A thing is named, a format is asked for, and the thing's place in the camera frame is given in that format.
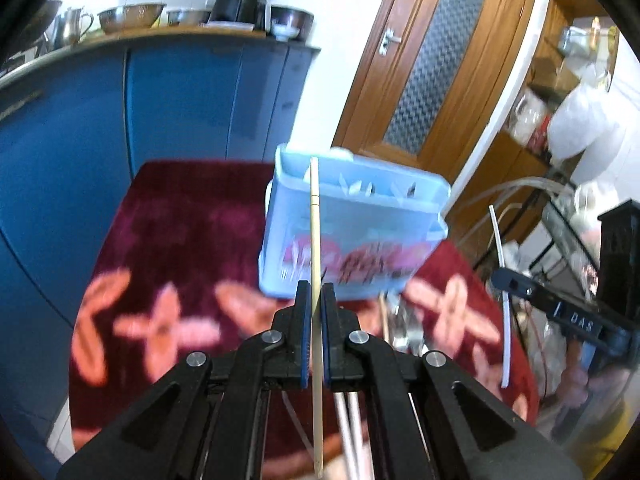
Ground light blue utensil holder box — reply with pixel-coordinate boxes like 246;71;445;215
257;142;451;303

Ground blue kitchen cabinet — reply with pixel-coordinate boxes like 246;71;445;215
0;27;321;466

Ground large white plastic bag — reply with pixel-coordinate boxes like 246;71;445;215
547;80;640;183

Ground black air fryer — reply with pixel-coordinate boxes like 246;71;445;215
209;0;271;28

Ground grey cables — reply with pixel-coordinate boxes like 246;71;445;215
445;175;581;261

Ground small white plastic bag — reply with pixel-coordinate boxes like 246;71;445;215
574;180;618;221

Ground wooden door with glass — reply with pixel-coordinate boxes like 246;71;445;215
332;0;538;186

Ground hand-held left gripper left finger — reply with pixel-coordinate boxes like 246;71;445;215
57;280;313;480

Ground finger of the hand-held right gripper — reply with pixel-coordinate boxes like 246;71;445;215
490;266;551;313

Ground steel pitcher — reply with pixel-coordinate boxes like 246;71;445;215
52;6;95;50

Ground clear plastic bag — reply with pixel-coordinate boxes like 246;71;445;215
510;90;551;151

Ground steel bowl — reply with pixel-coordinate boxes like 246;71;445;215
269;5;316;41
165;7;213;27
96;2;167;36

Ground wooden shelf unit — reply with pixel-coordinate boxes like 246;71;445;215
445;0;621;256

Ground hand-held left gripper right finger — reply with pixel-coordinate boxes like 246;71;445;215
320;282;583;480

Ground metal door handle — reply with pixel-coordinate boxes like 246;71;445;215
379;29;403;56

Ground red floral blanket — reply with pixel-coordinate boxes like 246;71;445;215
67;160;543;480

